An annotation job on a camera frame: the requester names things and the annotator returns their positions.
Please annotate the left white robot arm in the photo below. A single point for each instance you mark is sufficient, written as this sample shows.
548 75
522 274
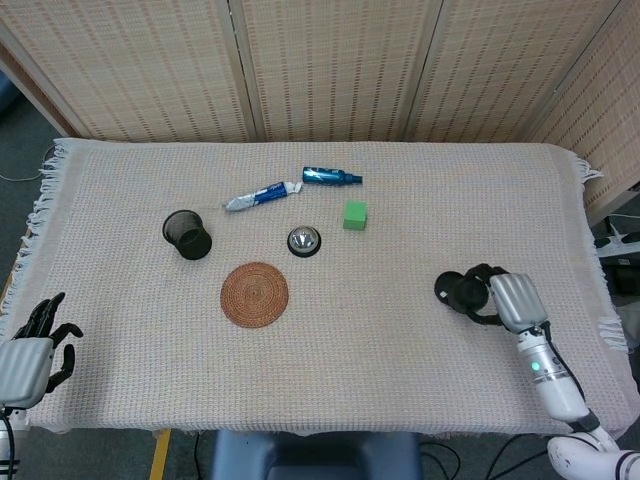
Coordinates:
5 435

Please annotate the black box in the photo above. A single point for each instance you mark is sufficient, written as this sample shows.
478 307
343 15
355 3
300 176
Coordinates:
627 277

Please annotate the silver call bell black base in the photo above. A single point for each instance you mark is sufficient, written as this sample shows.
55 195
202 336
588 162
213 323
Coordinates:
303 240

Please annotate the blue robot torso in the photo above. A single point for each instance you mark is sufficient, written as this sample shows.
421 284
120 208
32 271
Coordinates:
315 455

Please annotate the round woven rattan coaster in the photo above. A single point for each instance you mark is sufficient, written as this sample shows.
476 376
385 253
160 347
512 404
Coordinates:
255 295

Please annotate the white blue toothpaste tube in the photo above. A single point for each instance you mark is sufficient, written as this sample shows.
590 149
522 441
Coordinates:
260 196

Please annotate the woven bamboo screen panel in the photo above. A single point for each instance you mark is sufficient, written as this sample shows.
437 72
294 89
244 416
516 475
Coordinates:
500 65
335 65
130 65
610 125
30 85

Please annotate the green cube block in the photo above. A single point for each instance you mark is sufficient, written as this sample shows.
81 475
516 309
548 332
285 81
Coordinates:
355 217

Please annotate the blue spray bottle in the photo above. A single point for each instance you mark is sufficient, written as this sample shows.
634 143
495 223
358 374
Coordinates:
325 176

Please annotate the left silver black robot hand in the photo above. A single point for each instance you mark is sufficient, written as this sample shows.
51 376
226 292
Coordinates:
22 370

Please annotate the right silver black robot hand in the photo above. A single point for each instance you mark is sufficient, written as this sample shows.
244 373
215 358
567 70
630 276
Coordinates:
517 300

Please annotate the yellow floor tape strip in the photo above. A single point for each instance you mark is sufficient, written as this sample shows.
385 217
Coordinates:
160 455

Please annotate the beige waffle-weave tablecloth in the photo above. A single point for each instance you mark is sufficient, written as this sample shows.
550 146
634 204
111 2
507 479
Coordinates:
375 350

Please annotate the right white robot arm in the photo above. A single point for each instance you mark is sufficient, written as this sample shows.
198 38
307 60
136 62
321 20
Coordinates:
555 390

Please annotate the white power strip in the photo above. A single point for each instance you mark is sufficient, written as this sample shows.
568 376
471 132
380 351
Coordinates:
617 246

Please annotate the dark green dome object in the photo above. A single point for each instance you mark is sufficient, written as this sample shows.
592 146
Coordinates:
452 290

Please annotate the black mesh pen holder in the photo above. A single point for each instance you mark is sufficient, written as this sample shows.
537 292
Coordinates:
192 245

